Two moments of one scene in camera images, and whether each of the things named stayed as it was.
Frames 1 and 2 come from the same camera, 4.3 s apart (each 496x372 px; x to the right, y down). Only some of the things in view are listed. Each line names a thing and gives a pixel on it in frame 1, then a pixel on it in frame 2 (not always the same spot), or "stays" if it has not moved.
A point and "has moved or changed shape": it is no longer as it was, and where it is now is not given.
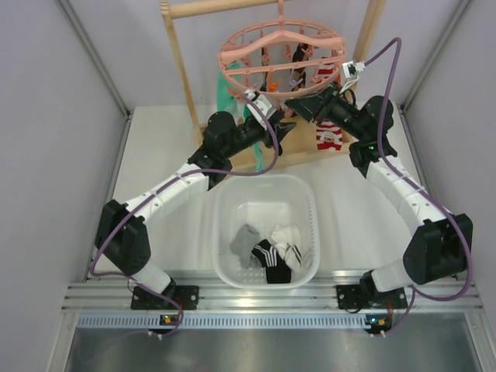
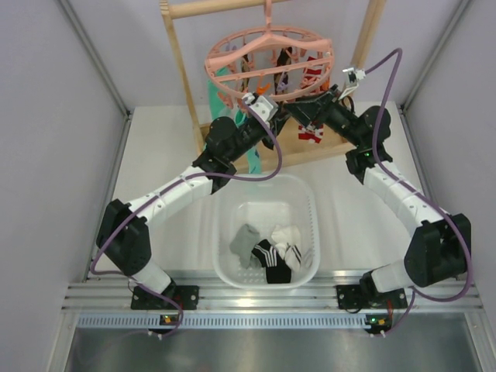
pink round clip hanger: [281, 57] has moved or changed shape
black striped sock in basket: [277, 271] stays
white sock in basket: [287, 241] stays
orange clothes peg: [273, 87] -> [261, 90]
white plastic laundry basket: [264, 201] stays
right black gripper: [315, 107] stays
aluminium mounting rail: [109, 293] stays
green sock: [226, 82] -> [215, 107]
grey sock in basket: [243, 243] stays
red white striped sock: [328, 137] -> [312, 81]
